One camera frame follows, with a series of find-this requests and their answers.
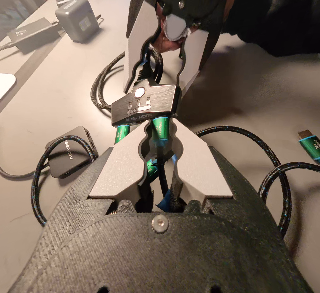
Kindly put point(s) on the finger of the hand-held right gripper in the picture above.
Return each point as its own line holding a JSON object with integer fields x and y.
{"x": 140, "y": 33}
{"x": 196, "y": 50}

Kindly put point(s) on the grey cube charger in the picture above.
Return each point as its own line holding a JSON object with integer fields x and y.
{"x": 75, "y": 20}

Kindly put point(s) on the black power adapter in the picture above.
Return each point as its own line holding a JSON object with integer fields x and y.
{"x": 35, "y": 35}

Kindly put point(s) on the black HDMI switch box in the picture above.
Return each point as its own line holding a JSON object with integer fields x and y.
{"x": 160, "y": 98}

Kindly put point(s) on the green HDMI plug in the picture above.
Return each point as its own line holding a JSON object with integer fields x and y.
{"x": 122, "y": 134}
{"x": 150, "y": 170}
{"x": 310, "y": 144}

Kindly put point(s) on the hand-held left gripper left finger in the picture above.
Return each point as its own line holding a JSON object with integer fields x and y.
{"x": 117, "y": 170}

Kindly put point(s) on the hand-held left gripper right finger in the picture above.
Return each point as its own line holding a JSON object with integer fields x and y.
{"x": 200, "y": 170}

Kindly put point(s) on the white flat base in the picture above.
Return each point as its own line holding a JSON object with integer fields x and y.
{"x": 6, "y": 85}

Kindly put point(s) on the black USB hub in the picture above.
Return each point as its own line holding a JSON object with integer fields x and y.
{"x": 72, "y": 155}

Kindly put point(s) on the person's right hand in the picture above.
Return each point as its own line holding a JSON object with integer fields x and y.
{"x": 167, "y": 44}

